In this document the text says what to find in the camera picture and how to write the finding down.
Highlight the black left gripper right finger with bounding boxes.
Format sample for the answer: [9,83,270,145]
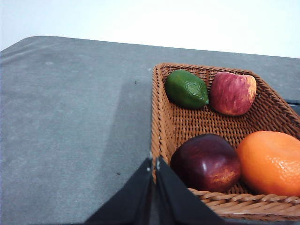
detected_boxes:
[156,156,223,225]

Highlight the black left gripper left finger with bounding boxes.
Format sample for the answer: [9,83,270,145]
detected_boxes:
[86,157,153,225]

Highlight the brown wicker basket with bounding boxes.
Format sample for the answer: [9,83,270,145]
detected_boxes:
[151,64,300,220]

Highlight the dark red apple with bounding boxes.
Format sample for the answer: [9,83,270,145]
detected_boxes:
[171,134,240,193]

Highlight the orange mandarin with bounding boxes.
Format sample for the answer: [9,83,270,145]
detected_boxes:
[237,131,300,196]

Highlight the green lime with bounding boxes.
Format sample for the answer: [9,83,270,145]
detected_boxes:
[165,69,209,109]

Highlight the light red apple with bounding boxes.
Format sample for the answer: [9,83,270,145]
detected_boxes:
[210,72,257,116]

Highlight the dark blue tray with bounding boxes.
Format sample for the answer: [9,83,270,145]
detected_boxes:
[285,99,300,111]

